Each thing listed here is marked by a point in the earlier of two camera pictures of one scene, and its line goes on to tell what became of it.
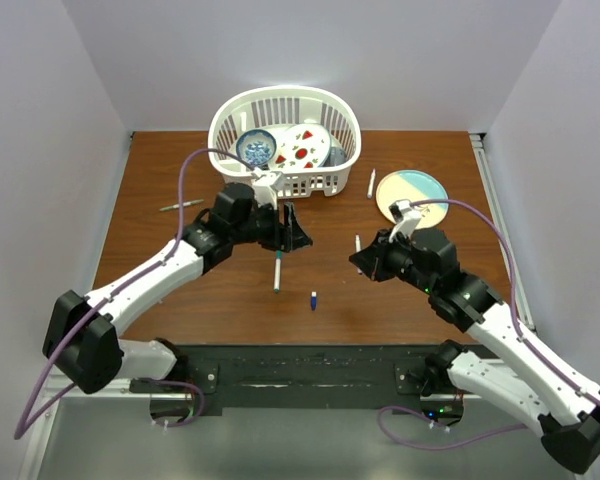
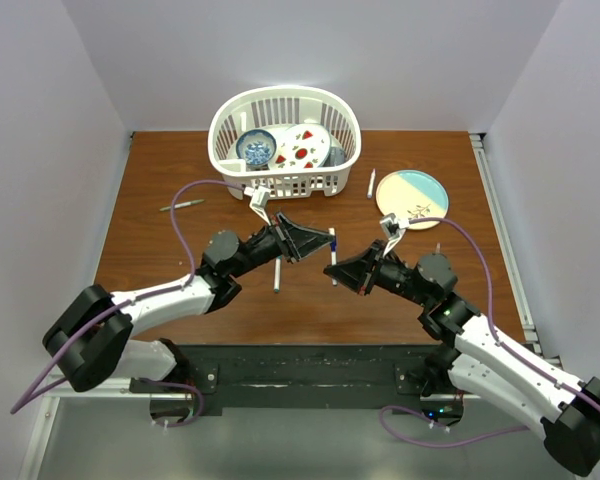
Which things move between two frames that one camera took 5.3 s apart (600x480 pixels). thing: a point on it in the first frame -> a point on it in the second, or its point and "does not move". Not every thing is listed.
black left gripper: x=284 y=237 -> x=294 y=242
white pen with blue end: x=371 y=185 does not move
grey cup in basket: x=335 y=157 does not move
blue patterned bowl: x=256 y=146 does not move
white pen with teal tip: x=278 y=266 does not move
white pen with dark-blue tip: x=358 y=249 -> x=334 y=263
